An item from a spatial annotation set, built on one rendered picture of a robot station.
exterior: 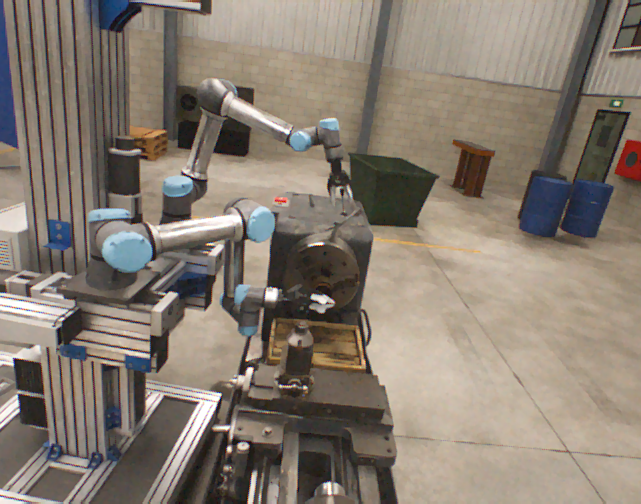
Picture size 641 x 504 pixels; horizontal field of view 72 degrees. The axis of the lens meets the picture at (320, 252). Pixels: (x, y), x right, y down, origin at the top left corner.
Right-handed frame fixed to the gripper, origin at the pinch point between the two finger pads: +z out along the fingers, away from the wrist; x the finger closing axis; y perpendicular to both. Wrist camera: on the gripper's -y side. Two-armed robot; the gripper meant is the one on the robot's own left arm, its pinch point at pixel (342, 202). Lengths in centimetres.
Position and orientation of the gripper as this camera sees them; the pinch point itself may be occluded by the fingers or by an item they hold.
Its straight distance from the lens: 193.7
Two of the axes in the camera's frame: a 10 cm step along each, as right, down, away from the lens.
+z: 1.8, 9.2, 3.6
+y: 0.1, 3.6, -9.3
